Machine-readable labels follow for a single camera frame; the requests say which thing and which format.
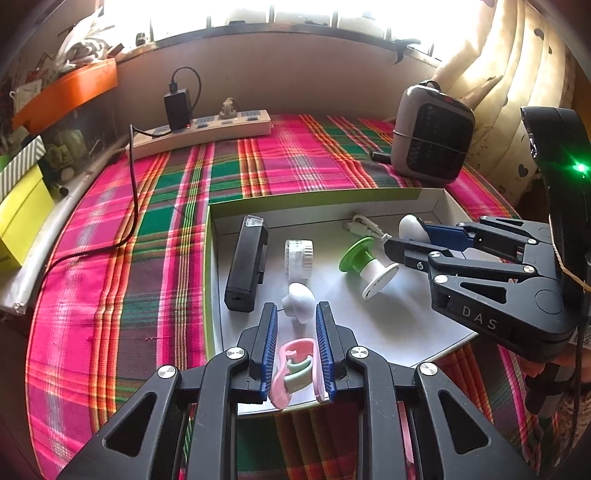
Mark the green and white spool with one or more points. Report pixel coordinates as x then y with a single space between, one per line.
364 265

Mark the orange storage box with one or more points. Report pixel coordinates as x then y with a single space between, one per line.
69 92

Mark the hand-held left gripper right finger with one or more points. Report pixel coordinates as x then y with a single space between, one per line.
324 355

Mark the white mushroom-shaped object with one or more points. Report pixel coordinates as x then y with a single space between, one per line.
300 300

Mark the cream heart-print curtain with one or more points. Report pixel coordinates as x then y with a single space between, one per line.
508 69

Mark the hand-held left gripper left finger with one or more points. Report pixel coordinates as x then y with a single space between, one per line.
269 353

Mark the pink plastic clip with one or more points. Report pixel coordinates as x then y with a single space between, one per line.
295 374

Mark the white round gadget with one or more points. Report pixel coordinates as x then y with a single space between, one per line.
408 226

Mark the black rectangular device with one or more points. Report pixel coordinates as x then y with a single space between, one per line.
244 267

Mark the pink green plaid tablecloth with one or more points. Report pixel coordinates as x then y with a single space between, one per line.
138 300

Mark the small beige figurine plug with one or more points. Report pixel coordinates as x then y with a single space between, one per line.
229 110

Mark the green cardboard box tray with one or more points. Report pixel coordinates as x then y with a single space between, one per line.
415 323

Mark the person's right hand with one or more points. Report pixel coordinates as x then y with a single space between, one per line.
534 368

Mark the grey space heater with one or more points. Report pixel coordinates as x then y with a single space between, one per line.
429 134

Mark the striped box lid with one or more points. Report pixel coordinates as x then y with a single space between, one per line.
21 164

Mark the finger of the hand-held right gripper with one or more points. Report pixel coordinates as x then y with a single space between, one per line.
448 235
415 254

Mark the black window latch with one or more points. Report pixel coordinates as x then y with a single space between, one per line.
402 48

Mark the beige power strip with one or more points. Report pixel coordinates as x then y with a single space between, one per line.
207 131

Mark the yellow-green shoebox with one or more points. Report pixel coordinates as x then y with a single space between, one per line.
21 217

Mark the black charger adapter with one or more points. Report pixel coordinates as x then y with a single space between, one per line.
178 110

